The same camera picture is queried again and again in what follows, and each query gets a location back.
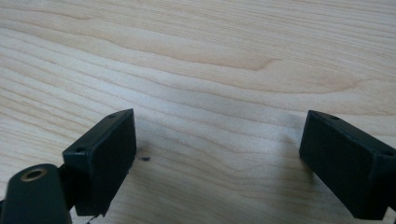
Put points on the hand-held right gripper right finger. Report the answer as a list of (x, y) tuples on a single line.
[(348, 168)]

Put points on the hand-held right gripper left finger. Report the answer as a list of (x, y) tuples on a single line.
[(102, 161)]

